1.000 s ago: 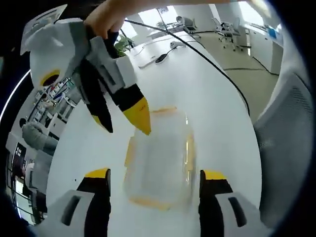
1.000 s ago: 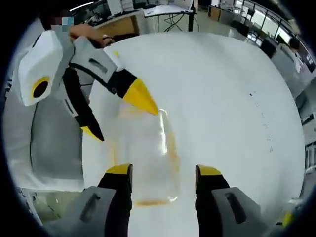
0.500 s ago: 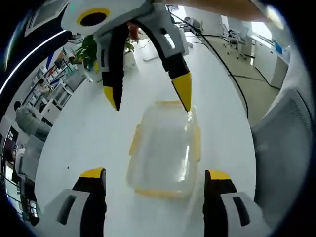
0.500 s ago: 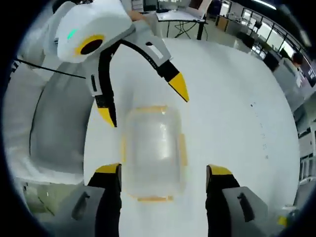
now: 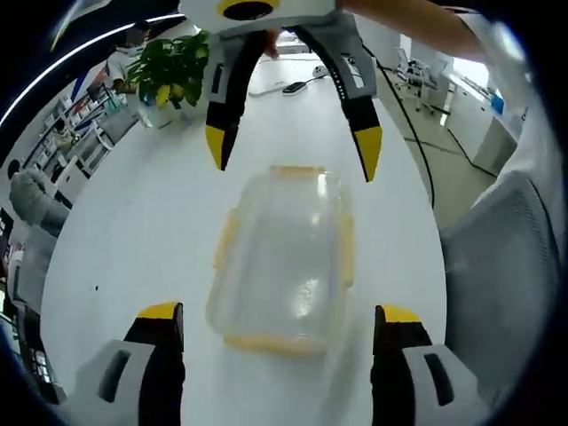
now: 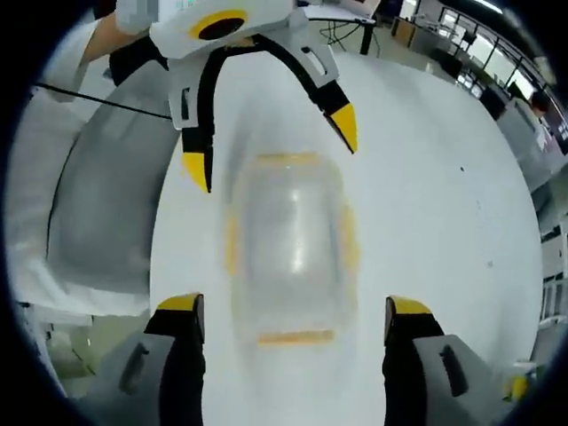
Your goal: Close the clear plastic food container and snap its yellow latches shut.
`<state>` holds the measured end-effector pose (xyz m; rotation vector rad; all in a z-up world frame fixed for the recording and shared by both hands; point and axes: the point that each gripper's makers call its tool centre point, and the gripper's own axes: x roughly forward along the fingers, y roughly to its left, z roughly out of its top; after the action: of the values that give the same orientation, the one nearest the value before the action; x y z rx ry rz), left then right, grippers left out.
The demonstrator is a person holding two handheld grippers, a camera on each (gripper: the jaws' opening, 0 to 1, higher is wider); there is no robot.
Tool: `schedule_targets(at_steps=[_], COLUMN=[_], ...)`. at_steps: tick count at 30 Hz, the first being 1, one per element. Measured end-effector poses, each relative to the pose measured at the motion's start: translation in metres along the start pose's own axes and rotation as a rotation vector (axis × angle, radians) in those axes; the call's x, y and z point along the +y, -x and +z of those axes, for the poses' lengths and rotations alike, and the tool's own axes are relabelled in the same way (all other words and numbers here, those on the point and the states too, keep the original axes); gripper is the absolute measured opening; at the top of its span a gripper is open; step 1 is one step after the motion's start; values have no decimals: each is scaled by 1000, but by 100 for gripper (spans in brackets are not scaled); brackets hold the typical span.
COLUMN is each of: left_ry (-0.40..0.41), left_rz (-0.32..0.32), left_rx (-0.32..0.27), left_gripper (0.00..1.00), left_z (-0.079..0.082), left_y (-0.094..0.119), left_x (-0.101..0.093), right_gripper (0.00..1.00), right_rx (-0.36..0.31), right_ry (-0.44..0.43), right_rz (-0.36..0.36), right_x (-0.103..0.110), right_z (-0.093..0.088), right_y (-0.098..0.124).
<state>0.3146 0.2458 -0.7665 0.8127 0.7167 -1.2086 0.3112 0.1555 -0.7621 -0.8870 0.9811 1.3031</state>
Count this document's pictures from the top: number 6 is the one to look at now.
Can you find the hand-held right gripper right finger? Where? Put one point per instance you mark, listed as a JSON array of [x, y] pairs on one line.
[[408, 355]]

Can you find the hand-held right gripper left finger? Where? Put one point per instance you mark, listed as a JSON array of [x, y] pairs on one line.
[[177, 355]]

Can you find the clear plastic container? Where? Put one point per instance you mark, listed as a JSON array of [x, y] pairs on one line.
[[288, 248]]

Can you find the person's grey clothing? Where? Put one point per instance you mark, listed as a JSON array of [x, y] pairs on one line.
[[102, 199]]

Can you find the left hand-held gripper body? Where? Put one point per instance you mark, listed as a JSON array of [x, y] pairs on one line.
[[177, 35]]

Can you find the white desk with black legs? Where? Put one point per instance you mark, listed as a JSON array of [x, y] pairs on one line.
[[337, 15]]

